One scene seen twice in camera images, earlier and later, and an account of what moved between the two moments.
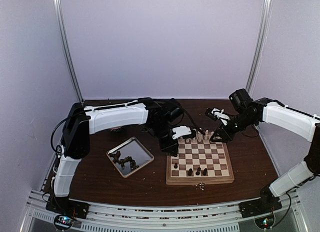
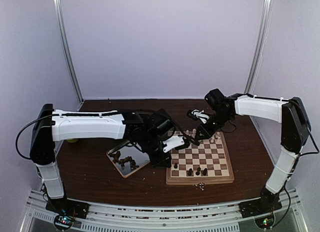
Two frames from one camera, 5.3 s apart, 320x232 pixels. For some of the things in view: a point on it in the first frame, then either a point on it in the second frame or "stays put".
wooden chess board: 199,161 stays put
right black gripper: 222,131 to 207,133
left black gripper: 166,147 to 158,162
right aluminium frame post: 262,40 stays put
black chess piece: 205,172 stays put
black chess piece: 198,172 stays put
